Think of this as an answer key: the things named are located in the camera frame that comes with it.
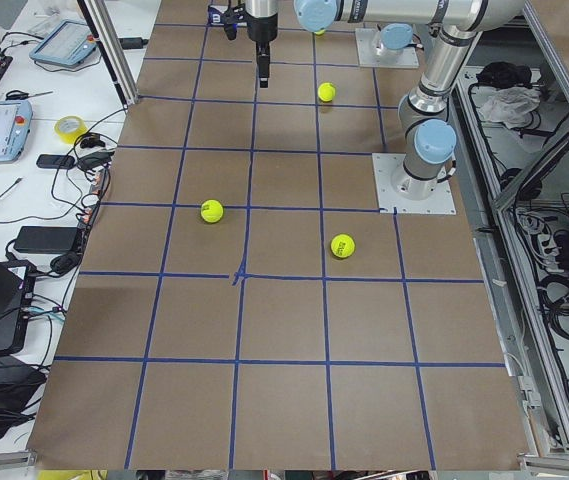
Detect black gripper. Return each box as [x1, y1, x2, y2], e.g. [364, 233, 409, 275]
[246, 0, 278, 88]

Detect Wilson tennis ball can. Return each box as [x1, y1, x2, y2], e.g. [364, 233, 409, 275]
[207, 4, 247, 27]

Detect tennis ball near arm base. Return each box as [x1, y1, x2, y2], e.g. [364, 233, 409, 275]
[317, 82, 337, 103]

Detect tennis ball centre left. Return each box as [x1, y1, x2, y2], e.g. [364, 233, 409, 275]
[200, 199, 224, 224]

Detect tennis ball with black print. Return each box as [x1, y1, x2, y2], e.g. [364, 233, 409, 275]
[330, 233, 356, 259]

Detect far blue teach pendant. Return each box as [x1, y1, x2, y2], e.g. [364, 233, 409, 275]
[29, 20, 97, 67]

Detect yellow tape roll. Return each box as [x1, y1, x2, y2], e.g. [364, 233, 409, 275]
[54, 115, 88, 145]

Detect black phone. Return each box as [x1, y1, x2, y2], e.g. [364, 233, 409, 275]
[36, 154, 76, 170]

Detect crumpled white cloth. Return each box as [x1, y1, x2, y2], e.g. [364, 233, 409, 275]
[478, 86, 541, 129]

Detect black power adapter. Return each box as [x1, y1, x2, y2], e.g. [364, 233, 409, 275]
[13, 226, 79, 254]

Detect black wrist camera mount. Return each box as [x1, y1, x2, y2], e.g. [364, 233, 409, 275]
[221, 0, 247, 41]

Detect aluminium frame post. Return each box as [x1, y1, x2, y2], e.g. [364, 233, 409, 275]
[77, 0, 138, 109]

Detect black handled scissors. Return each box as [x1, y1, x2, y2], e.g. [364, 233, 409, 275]
[5, 90, 52, 100]

